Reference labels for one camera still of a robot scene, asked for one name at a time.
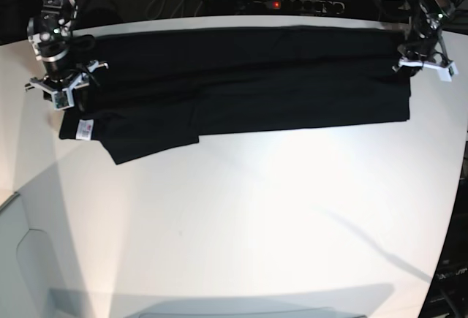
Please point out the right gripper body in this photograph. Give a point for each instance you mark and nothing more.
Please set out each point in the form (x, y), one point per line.
(76, 78)

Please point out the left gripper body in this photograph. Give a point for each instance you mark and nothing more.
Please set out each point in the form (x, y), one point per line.
(423, 53)

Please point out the black T-shirt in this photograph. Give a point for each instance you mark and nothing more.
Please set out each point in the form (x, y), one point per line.
(167, 89)

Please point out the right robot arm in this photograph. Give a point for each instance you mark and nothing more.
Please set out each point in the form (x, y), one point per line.
(51, 36)

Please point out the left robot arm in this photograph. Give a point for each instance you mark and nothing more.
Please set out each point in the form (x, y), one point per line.
(419, 19)

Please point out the white garment label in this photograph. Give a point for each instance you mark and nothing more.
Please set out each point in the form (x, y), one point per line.
(84, 130)

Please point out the black power strip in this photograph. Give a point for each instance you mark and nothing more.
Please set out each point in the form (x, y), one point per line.
(301, 7)

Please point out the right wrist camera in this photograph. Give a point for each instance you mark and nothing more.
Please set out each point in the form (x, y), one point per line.
(62, 100)

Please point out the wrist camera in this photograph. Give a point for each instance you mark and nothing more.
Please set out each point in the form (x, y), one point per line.
(62, 100)
(447, 72)

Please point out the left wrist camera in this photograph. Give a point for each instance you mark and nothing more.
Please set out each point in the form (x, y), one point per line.
(447, 72)

